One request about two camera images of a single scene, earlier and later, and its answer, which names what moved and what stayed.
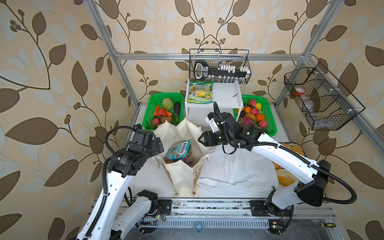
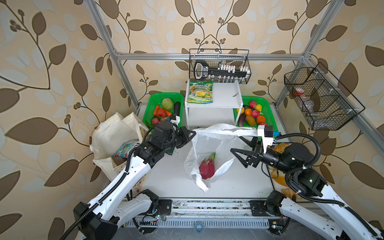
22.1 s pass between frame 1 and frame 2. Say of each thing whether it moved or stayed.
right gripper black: moved
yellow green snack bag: stayed
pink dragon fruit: moved
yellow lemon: stayed
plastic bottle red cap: stayed
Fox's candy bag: moved
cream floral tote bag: moved
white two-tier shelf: stayed
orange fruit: stayed
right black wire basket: stayed
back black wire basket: stayed
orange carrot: stayed
